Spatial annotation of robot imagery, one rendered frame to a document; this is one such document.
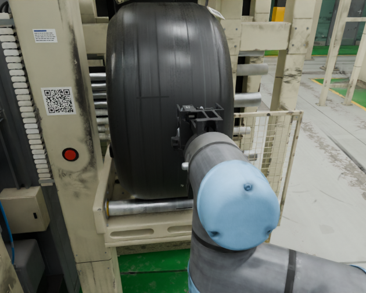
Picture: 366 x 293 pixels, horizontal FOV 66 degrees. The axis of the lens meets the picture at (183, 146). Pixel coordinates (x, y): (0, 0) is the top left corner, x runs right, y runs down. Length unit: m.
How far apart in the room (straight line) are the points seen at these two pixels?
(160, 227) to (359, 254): 1.61
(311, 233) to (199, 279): 1.94
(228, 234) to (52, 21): 0.64
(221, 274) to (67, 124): 0.62
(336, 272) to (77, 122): 0.68
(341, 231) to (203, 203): 2.13
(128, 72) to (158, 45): 0.09
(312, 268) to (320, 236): 1.92
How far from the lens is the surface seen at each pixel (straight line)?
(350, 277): 0.35
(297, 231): 2.24
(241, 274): 0.33
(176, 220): 0.88
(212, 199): 0.26
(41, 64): 0.80
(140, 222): 0.89
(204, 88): 0.61
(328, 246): 2.22
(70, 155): 0.87
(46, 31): 0.78
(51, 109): 0.83
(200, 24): 0.69
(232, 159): 0.30
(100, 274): 1.19
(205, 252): 0.32
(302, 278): 0.34
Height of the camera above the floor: 1.46
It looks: 28 degrees down
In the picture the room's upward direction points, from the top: straight up
